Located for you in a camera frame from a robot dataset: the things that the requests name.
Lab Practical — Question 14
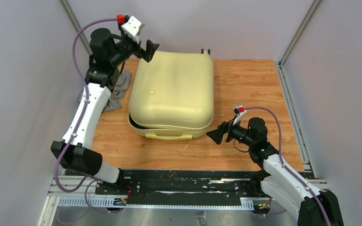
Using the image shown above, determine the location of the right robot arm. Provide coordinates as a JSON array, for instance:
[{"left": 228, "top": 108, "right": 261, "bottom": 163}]
[{"left": 206, "top": 117, "right": 344, "bottom": 226}]

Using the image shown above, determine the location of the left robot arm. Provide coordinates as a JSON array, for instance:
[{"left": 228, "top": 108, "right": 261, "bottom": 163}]
[{"left": 51, "top": 25, "right": 159, "bottom": 194}]

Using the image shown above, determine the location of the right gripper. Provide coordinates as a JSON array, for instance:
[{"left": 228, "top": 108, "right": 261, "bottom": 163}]
[{"left": 206, "top": 115, "right": 255, "bottom": 147}]

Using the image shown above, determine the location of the cream suitcase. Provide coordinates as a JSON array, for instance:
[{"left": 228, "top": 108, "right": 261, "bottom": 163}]
[{"left": 128, "top": 50, "right": 214, "bottom": 140}]

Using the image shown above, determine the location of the grey crumpled cloth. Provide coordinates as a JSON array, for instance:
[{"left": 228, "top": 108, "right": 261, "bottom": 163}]
[{"left": 80, "top": 69, "right": 133, "bottom": 112}]

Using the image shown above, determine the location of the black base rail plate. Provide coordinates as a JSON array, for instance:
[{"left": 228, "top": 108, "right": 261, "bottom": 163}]
[{"left": 95, "top": 169, "right": 270, "bottom": 207}]

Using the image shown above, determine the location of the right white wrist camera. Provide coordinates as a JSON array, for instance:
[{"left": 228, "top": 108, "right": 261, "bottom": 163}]
[{"left": 232, "top": 104, "right": 247, "bottom": 125}]

